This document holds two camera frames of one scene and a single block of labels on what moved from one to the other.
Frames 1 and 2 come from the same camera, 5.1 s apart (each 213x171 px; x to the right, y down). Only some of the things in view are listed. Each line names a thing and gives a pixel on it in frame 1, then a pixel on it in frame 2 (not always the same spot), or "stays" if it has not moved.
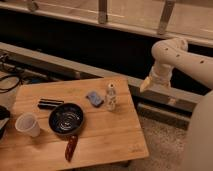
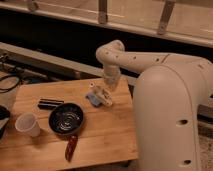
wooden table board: (70, 125) stays
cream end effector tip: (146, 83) → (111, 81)
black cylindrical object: (49, 104) stays
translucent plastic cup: (26, 124) stays
